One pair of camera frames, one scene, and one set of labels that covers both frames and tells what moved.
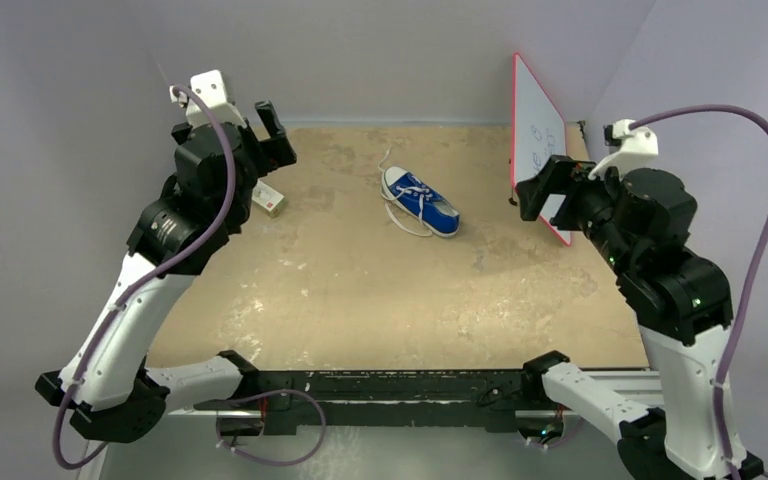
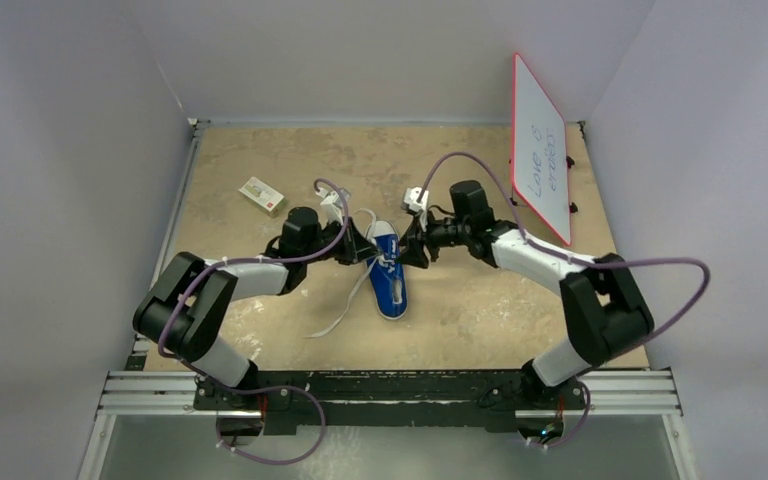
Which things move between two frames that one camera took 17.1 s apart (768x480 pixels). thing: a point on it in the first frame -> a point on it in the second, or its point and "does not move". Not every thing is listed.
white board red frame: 538,132 does not move
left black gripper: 271,152 -> 354,247
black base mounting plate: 287,399 does not move
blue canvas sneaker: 420,201 -> 386,272
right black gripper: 557,192 -> 425,237
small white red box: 268,198 does not move
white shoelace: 402,189 -> 380,261
